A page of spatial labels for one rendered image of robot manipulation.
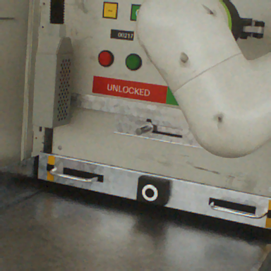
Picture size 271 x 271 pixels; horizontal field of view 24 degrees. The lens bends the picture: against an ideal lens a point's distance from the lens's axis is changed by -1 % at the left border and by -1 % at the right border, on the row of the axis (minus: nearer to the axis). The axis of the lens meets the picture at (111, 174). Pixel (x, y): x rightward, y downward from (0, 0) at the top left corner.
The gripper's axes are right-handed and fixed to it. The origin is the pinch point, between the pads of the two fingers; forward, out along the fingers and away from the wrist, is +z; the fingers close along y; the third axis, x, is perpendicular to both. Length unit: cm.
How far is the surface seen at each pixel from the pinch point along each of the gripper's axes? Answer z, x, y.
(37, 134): 9, -29, -46
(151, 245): -14.3, -38.4, -7.5
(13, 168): -7, -32, -41
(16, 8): 6, -1, -51
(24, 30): 8, -6, -50
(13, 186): -7, -36, -41
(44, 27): 9.5, -4.5, -45.8
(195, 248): -10.7, -38.4, -0.5
